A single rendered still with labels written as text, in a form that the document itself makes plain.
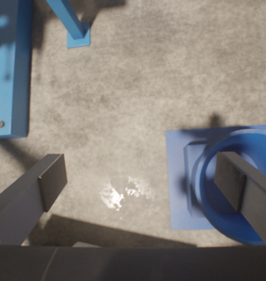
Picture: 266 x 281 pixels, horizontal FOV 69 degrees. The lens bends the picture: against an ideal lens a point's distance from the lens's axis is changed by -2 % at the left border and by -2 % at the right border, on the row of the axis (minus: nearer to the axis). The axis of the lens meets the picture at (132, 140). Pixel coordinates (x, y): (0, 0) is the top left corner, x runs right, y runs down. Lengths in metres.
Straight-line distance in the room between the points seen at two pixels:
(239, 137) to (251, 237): 0.26
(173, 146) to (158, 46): 0.50
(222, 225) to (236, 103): 0.59
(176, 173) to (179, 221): 0.21
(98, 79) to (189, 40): 0.49
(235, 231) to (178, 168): 0.39
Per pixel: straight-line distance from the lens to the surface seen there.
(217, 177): 0.17
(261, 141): 0.65
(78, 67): 1.13
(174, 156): 0.92
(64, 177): 0.17
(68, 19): 1.09
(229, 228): 0.63
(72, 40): 1.21
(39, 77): 1.22
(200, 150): 0.79
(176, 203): 0.93
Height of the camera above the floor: 0.93
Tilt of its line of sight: 79 degrees down
